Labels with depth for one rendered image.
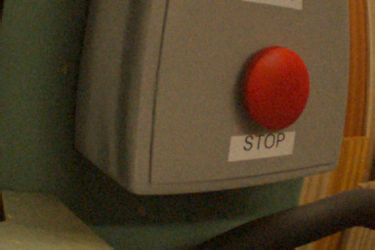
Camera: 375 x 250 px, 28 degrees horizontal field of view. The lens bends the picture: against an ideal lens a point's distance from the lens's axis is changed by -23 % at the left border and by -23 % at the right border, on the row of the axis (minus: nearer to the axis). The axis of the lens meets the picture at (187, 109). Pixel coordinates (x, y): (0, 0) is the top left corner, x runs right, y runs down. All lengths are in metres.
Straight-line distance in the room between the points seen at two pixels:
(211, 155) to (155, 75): 0.04
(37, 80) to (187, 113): 0.07
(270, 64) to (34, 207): 0.11
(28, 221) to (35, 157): 0.05
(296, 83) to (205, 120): 0.04
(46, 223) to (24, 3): 0.10
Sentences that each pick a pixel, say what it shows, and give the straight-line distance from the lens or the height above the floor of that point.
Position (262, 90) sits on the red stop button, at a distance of 0.31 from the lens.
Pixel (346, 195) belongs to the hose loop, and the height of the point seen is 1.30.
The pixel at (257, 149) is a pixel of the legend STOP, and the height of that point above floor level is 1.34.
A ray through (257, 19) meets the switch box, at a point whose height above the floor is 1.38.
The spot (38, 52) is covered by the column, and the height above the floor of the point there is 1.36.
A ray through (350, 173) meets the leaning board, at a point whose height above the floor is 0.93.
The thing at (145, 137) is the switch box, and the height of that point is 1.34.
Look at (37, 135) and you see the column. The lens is 0.36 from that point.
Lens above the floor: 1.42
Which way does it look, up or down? 12 degrees down
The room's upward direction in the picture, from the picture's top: 6 degrees clockwise
